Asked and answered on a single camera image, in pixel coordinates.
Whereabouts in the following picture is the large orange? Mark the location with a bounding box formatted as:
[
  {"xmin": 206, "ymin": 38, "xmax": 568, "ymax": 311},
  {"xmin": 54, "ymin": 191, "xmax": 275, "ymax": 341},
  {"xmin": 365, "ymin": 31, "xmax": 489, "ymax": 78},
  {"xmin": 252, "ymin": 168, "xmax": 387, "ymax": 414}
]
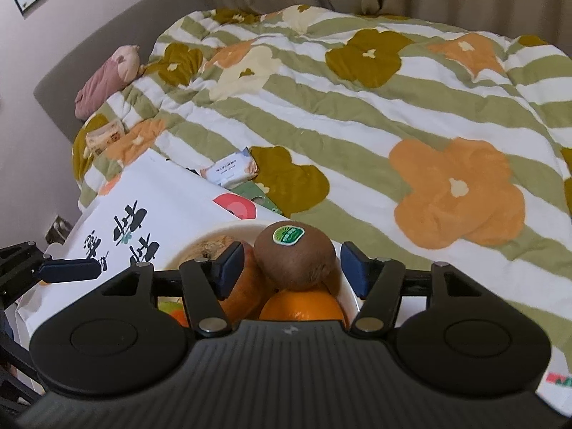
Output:
[{"xmin": 259, "ymin": 289, "xmax": 350, "ymax": 328}]

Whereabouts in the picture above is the floral striped blanket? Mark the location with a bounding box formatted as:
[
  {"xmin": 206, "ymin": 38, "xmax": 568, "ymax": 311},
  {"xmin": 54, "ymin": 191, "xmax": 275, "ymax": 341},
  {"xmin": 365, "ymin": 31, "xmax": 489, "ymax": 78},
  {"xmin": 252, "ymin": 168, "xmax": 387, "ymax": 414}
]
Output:
[{"xmin": 71, "ymin": 4, "xmax": 572, "ymax": 396}]

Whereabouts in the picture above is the white tissue pack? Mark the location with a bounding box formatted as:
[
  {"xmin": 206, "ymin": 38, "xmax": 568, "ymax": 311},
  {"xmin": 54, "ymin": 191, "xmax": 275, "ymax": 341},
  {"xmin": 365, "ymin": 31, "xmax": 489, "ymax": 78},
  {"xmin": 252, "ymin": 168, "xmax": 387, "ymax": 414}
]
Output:
[{"xmin": 199, "ymin": 147, "xmax": 260, "ymax": 189}]

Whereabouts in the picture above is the brown kiwi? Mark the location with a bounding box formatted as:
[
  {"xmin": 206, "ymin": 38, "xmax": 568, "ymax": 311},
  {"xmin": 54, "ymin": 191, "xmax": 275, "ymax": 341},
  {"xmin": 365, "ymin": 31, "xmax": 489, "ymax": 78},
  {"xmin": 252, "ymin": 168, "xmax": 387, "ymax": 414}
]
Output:
[{"xmin": 253, "ymin": 221, "xmax": 337, "ymax": 291}]

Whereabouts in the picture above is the pink plush toy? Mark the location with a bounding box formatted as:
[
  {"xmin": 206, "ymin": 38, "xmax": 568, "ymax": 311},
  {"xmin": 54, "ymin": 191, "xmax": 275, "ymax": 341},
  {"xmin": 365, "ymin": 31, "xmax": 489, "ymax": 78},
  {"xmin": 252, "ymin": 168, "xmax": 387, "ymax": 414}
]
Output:
[{"xmin": 74, "ymin": 45, "xmax": 147, "ymax": 121}]

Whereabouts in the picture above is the red-yellow apple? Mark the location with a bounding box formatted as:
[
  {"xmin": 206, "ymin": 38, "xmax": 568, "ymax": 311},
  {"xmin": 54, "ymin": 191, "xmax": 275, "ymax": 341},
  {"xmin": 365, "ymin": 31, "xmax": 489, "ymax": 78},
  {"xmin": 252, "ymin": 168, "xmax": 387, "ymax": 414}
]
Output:
[{"xmin": 218, "ymin": 241, "xmax": 276, "ymax": 321}]

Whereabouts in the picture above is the cream ceramic plate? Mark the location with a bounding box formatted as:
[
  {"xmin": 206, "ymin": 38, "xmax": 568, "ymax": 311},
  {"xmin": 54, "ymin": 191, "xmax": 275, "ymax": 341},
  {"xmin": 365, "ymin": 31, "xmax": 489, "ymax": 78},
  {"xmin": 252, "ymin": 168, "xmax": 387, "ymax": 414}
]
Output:
[{"xmin": 163, "ymin": 220, "xmax": 363, "ymax": 323}]

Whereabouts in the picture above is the beige snack packet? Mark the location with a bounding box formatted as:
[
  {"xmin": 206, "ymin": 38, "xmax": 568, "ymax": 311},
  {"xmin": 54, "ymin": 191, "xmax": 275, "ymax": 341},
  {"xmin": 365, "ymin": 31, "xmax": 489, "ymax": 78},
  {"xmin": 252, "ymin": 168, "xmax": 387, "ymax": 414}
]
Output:
[{"xmin": 85, "ymin": 118, "xmax": 125, "ymax": 157}]

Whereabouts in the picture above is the white printed cloth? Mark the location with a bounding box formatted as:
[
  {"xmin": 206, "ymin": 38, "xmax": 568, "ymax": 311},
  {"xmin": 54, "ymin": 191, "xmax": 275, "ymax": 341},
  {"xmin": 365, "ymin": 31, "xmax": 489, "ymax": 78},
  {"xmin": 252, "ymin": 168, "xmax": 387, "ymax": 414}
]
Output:
[{"xmin": 13, "ymin": 147, "xmax": 572, "ymax": 417}]

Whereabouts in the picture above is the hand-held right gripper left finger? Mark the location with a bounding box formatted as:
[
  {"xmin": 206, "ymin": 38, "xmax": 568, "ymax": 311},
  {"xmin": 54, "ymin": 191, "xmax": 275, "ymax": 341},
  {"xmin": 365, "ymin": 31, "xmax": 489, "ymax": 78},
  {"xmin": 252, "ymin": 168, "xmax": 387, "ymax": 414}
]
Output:
[{"xmin": 103, "ymin": 241, "xmax": 245, "ymax": 338}]

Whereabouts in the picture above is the green card box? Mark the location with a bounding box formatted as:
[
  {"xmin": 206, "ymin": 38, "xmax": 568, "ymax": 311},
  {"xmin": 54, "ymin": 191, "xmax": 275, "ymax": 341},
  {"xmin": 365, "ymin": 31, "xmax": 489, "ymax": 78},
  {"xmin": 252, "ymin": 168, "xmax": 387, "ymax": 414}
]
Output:
[{"xmin": 232, "ymin": 181, "xmax": 283, "ymax": 216}]

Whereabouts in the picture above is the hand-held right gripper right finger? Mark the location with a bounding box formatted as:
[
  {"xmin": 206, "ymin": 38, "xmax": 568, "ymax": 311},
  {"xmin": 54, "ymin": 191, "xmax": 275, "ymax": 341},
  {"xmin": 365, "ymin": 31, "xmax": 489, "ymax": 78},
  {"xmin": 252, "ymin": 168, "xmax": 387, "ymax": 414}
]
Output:
[{"xmin": 340, "ymin": 241, "xmax": 483, "ymax": 338}]

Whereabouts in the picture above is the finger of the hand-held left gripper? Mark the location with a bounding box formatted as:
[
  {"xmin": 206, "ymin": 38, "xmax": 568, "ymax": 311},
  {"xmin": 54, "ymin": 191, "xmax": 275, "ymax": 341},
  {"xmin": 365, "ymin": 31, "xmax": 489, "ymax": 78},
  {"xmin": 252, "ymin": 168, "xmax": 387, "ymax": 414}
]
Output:
[{"xmin": 0, "ymin": 241, "xmax": 103, "ymax": 296}]

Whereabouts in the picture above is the grey upholstered headboard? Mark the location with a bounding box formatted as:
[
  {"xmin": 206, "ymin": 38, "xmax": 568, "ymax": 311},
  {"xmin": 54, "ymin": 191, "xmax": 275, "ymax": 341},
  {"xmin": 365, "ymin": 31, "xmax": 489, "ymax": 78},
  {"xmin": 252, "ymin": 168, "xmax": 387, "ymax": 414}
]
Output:
[{"xmin": 33, "ymin": 0, "xmax": 203, "ymax": 144}]

